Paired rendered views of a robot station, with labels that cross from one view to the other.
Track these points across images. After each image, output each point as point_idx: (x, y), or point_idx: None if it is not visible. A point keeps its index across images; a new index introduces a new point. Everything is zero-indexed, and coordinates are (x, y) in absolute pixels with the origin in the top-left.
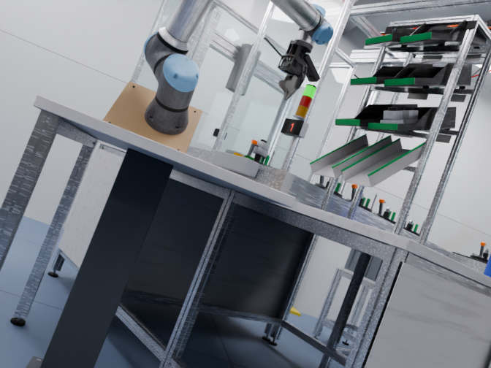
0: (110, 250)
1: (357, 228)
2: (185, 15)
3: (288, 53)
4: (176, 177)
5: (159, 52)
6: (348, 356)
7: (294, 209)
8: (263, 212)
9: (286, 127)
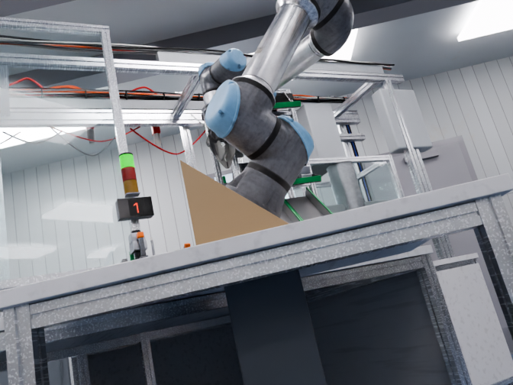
0: None
1: (399, 254)
2: (285, 66)
3: None
4: (103, 325)
5: (268, 113)
6: (449, 343)
7: (343, 266)
8: (306, 288)
9: (126, 210)
